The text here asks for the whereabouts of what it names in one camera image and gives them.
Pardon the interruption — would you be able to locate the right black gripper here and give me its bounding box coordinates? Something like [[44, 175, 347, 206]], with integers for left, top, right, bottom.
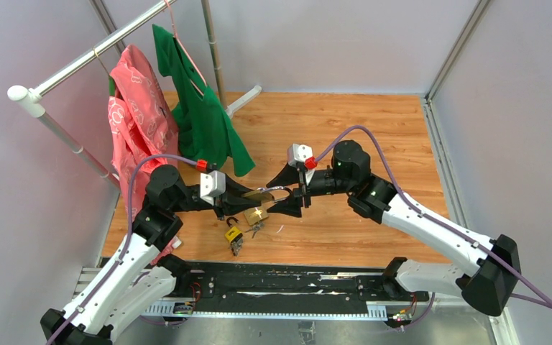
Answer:
[[266, 161, 354, 219]]

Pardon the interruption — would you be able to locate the brass padlock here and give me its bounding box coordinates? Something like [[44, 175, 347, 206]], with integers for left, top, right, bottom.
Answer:
[[241, 186, 293, 203], [244, 206, 270, 238]]

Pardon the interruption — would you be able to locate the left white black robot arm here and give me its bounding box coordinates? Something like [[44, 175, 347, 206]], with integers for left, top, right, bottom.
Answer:
[[40, 165, 266, 344]]

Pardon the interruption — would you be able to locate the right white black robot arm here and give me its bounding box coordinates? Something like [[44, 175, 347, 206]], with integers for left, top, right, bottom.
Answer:
[[267, 140, 520, 316]]

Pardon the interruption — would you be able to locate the yellow black padlock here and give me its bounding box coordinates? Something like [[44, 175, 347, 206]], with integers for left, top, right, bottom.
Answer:
[[224, 216, 244, 257]]

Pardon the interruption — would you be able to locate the green garment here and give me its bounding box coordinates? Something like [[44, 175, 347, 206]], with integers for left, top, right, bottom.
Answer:
[[152, 24, 255, 177]]

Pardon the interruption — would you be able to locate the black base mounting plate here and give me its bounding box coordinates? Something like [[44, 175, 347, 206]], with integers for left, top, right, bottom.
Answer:
[[150, 262, 430, 321]]

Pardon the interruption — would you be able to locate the pink patterned garment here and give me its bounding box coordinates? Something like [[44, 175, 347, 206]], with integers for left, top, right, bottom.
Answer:
[[107, 45, 179, 216]]

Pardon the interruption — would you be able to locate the pink clothes hanger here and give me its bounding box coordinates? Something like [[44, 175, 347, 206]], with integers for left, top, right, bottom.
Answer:
[[162, 0, 208, 96]]

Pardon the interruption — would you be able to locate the white metal clothes rack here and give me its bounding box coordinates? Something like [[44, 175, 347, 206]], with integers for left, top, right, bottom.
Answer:
[[6, 0, 263, 191]]

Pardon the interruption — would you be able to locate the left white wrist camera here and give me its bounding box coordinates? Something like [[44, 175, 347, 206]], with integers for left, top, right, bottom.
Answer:
[[199, 170, 226, 203]]

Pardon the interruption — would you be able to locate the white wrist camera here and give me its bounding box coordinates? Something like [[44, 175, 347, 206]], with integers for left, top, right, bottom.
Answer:
[[199, 170, 226, 203], [287, 144, 316, 185]]

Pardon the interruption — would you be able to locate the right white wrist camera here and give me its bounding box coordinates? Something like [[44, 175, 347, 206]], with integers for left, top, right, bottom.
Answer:
[[287, 144, 316, 185]]

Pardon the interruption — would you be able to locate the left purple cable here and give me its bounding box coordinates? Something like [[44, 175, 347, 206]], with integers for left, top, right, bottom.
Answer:
[[42, 153, 211, 345]]

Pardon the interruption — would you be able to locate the purple cable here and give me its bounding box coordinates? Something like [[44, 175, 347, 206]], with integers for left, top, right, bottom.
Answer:
[[42, 153, 211, 345], [304, 125, 552, 331]]

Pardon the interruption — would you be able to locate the aluminium frame rail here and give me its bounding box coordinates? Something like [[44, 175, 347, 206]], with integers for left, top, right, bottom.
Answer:
[[422, 0, 492, 218]]

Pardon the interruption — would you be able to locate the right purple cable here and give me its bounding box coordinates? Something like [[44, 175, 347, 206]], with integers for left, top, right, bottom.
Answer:
[[304, 125, 552, 331]]

